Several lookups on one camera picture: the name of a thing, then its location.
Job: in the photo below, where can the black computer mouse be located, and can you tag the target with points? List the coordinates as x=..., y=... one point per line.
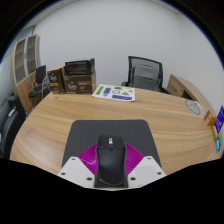
x=110, y=154

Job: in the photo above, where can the teal small object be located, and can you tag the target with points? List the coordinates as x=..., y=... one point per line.
x=218, y=144

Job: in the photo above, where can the large brown cardboard box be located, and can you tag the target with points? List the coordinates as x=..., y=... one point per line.
x=80, y=84

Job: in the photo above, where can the dark grey mouse pad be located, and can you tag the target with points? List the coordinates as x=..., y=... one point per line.
x=85, y=133

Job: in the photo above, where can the orange small box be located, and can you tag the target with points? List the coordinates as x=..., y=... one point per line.
x=210, y=119

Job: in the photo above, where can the black box on top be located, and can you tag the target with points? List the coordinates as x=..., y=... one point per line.
x=80, y=67

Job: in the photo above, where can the wooden glass-door cabinet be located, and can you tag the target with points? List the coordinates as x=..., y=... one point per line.
x=24, y=61

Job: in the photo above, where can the black leather sofa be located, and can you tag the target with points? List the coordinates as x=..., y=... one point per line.
x=12, y=116

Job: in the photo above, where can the black visitor chair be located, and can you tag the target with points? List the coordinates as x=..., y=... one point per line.
x=39, y=85

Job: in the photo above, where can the small brown cardboard box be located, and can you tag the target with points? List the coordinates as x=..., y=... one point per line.
x=56, y=79

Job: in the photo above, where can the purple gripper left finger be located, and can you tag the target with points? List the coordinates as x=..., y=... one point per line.
x=81, y=170

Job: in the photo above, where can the round white coaster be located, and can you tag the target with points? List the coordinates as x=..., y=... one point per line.
x=195, y=107

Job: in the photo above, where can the wooden side cabinet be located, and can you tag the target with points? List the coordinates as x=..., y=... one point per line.
x=182, y=88

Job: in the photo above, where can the wooden office desk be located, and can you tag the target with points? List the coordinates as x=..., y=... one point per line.
x=181, y=136

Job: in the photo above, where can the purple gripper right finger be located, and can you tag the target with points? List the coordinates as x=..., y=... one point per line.
x=141, y=170

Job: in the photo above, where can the black mesh office chair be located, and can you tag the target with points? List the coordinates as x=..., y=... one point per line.
x=146, y=74

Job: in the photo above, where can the white sheet with coloured shapes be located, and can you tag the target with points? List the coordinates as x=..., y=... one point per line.
x=121, y=93

